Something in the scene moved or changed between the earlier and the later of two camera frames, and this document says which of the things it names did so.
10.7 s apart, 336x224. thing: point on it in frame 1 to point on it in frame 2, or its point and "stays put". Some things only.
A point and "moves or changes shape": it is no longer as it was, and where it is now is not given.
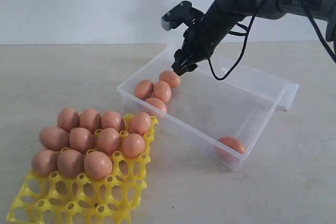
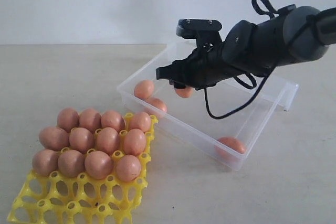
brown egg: x=90 y=119 stays put
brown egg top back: x=170 y=77 moves or changes shape
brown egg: x=112 y=119 stays put
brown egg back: x=98 y=165 stays put
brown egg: x=162 y=91 to x=186 y=92
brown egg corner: x=229 y=148 stays put
